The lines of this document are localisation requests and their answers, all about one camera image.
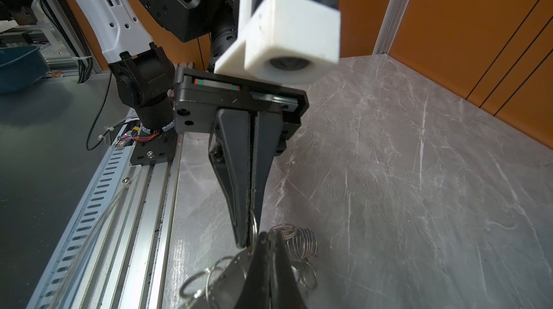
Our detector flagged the aluminium front rail frame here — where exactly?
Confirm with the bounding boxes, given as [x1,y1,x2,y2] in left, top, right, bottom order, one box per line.
[28,136,183,308]

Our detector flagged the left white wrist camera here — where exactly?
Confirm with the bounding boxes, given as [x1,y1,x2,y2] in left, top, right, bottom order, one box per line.
[215,0,341,85]

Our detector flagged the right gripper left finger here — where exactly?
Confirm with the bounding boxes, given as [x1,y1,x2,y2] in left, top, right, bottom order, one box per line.
[235,232,270,309]

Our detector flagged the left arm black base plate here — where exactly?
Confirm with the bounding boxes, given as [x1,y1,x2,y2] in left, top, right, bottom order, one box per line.
[130,130,177,166]

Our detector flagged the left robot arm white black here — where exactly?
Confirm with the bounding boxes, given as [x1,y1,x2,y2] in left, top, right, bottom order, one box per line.
[75,0,341,248]

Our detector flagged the clear cable on rail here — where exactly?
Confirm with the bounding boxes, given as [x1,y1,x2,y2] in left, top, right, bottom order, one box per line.
[47,170,143,309]

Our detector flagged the blue plastic bin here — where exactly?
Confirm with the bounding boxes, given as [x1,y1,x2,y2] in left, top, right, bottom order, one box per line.
[1,45,50,95]

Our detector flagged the left corner aluminium post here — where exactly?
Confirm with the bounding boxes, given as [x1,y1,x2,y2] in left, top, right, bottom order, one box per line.
[372,0,410,55]

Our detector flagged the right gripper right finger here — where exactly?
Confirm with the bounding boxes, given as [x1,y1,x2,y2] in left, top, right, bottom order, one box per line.
[269,231,306,309]

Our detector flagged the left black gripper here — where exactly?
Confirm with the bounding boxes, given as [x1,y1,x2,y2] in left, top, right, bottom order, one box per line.
[174,66,309,248]

